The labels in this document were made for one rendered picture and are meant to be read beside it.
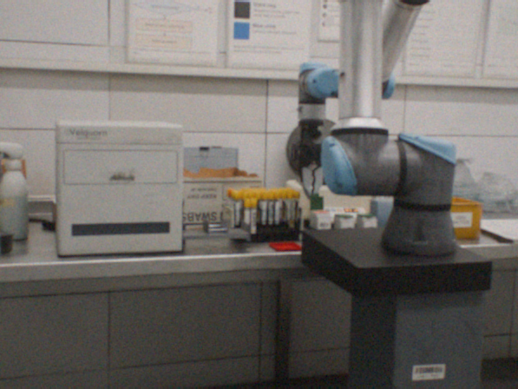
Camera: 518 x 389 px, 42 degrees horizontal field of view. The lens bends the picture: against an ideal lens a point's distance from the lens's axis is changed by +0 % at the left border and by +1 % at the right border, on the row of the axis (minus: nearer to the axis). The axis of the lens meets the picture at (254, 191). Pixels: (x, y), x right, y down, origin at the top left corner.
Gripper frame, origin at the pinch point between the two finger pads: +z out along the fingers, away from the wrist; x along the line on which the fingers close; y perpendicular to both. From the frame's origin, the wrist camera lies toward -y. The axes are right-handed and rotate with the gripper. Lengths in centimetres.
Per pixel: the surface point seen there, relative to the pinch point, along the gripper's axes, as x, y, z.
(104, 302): 50, 50, 41
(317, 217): 1.9, -8.5, 4.6
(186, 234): 36.9, -12.7, 7.2
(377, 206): -17.6, -4.5, 2.6
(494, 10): -88, 46, -60
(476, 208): -43.5, -12.0, 2.7
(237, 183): 16.6, 14.8, -1.7
